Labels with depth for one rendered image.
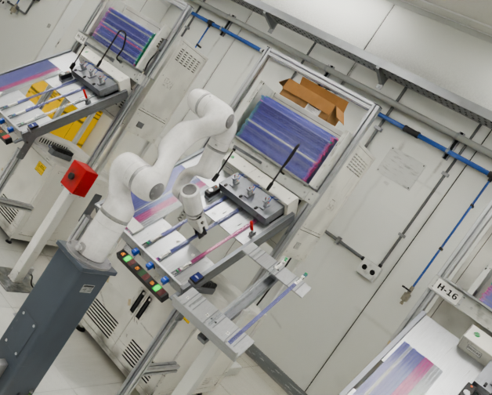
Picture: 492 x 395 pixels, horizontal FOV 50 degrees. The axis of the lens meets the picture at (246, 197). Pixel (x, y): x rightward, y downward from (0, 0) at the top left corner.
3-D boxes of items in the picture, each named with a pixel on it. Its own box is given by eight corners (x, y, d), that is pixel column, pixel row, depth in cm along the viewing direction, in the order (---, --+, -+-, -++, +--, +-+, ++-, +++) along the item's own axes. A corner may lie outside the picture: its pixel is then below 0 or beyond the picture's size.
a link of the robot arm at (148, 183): (125, 189, 206) (152, 211, 198) (113, 172, 196) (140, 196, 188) (215, 104, 218) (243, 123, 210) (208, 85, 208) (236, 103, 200)
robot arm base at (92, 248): (83, 268, 190) (110, 226, 189) (56, 238, 200) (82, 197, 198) (118, 273, 207) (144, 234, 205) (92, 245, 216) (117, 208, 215)
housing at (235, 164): (285, 225, 270) (287, 204, 260) (221, 176, 295) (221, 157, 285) (295, 218, 274) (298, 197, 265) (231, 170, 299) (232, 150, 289)
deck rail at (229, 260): (183, 298, 233) (182, 289, 229) (180, 295, 234) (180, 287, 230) (294, 222, 270) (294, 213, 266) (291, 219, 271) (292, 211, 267)
